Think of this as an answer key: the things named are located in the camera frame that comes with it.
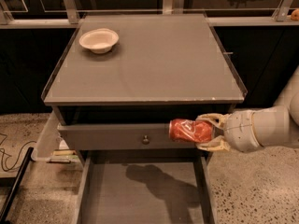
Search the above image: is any round metal drawer knob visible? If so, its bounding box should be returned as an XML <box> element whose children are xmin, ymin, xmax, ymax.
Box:
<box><xmin>142</xmin><ymin>135</ymin><xmax>150</xmax><ymax>145</ymax></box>

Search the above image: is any white paper bowl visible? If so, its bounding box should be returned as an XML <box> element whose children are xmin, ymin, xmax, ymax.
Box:
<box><xmin>79</xmin><ymin>28</ymin><xmax>119</xmax><ymax>54</ymax></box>

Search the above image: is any black bar on floor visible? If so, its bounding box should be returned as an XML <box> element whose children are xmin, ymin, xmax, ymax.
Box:
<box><xmin>0</xmin><ymin>147</ymin><xmax>34</xmax><ymax>224</ymax></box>

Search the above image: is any crushed red coke can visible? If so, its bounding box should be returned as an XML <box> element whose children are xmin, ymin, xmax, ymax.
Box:
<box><xmin>169</xmin><ymin>119</ymin><xmax>213</xmax><ymax>143</ymax></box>

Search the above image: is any grey top drawer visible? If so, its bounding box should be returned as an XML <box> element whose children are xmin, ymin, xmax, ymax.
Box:
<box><xmin>58</xmin><ymin>123</ymin><xmax>195</xmax><ymax>150</ymax></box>

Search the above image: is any clear plastic bin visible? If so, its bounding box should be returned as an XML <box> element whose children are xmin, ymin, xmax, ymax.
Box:
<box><xmin>31</xmin><ymin>113</ymin><xmax>79</xmax><ymax>163</ymax></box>

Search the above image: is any open grey middle drawer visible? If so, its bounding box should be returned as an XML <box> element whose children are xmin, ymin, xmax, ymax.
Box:
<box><xmin>72</xmin><ymin>149</ymin><xmax>218</xmax><ymax>224</ymax></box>

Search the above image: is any metal window rail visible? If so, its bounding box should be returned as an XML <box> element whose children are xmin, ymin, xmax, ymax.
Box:
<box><xmin>0</xmin><ymin>0</ymin><xmax>299</xmax><ymax>28</ymax></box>

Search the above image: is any grey drawer cabinet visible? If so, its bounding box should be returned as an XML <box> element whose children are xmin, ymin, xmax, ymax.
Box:
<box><xmin>40</xmin><ymin>12</ymin><xmax>249</xmax><ymax>224</ymax></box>

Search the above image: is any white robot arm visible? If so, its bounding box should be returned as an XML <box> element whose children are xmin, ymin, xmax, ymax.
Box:
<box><xmin>196</xmin><ymin>67</ymin><xmax>299</xmax><ymax>152</ymax></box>

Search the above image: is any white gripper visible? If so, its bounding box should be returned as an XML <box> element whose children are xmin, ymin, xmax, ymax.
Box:
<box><xmin>195</xmin><ymin>110</ymin><xmax>261</xmax><ymax>152</ymax></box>

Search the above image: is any orange fruit on ledge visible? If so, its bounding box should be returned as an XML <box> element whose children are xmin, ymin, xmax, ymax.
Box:
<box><xmin>291</xmin><ymin>9</ymin><xmax>299</xmax><ymax>21</ymax></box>

